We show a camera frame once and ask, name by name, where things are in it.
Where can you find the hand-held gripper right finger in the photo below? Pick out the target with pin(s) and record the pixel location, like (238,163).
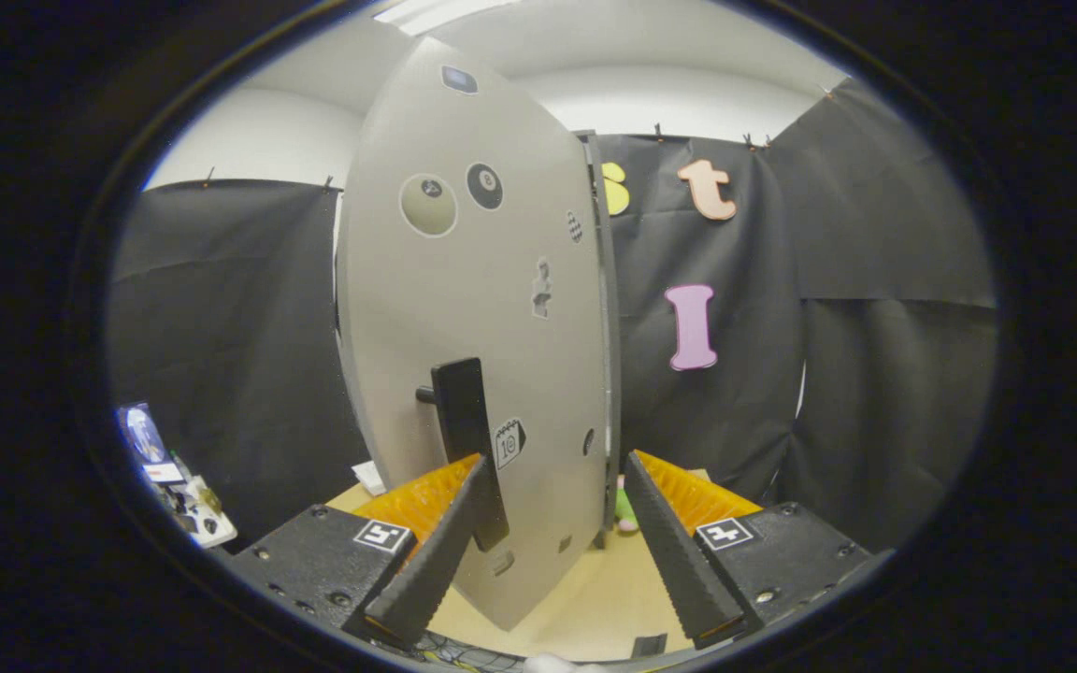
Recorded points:
(679,561)

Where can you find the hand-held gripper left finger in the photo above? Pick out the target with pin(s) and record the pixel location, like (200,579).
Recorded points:
(436,570)

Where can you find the grey shoe cabinet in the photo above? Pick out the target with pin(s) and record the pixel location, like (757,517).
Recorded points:
(610,327)

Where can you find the green and pink plush toy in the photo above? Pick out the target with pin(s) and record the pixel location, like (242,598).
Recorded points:
(625,509)

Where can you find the white printed box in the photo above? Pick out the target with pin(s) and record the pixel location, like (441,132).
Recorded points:
(370,479)

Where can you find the white soft object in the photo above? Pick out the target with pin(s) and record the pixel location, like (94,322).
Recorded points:
(562,664)

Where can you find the black backdrop cloth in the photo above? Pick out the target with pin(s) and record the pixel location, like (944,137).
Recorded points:
(875,374)

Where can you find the long ceiling light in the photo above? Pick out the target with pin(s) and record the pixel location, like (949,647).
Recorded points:
(445,13)

